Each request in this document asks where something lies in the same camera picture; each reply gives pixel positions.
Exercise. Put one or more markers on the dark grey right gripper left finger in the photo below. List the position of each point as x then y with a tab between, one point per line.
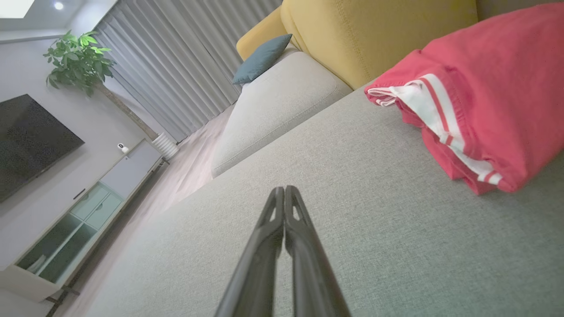
255	273

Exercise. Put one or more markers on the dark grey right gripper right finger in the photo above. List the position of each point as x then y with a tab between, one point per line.
313	273

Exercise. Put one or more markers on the red shorts with white stripes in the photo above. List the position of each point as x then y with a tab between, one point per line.
506	88

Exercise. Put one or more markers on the large grey sofa seat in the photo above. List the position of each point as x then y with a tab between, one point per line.
396	246

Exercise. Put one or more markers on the white ribbed plant pot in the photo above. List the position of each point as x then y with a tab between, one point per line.
166	145

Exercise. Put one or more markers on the pale green tv cabinet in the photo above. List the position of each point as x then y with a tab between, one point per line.
88	211

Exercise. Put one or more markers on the blue throw cushion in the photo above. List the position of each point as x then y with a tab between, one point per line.
262	59

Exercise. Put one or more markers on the grey pleated curtain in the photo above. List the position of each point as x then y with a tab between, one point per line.
185	57

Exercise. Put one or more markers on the yellow sofa backrest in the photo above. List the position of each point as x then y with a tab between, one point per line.
379	31

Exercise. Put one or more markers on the green potted tree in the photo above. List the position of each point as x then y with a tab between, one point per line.
77	61

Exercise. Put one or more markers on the round ceiling spot light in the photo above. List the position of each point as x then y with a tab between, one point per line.
58	5

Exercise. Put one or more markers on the bright ceiling light panel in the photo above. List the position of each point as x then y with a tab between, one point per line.
13	6

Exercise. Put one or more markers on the small white security camera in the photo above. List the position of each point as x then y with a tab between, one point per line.
123	148

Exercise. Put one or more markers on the black wall television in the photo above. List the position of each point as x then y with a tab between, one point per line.
31	141

